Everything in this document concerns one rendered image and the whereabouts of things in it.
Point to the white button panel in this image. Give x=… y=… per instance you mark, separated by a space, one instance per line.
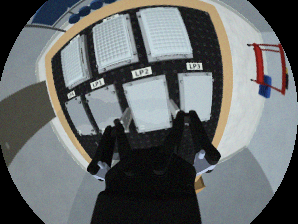
x=115 y=159

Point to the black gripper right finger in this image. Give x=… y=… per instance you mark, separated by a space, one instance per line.
x=207 y=156

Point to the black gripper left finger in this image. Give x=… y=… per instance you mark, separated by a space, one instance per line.
x=102 y=160

